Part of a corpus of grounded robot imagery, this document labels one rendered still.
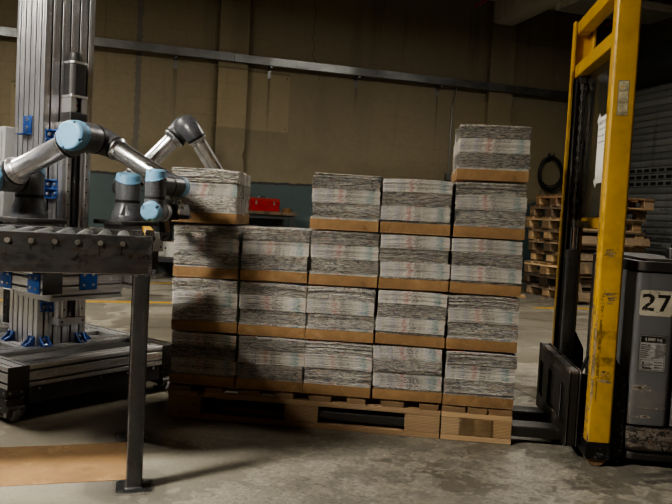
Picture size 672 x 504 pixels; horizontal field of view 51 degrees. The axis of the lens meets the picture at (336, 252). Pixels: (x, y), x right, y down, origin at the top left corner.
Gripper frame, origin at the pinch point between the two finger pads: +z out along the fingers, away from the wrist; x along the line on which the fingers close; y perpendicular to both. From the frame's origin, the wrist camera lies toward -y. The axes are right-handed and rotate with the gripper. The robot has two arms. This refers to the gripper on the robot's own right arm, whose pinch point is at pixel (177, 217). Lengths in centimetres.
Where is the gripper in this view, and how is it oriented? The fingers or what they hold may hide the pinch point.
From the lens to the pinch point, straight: 296.3
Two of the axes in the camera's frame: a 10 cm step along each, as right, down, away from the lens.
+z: 0.6, -0.5, 10.0
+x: -10.0, -0.5, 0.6
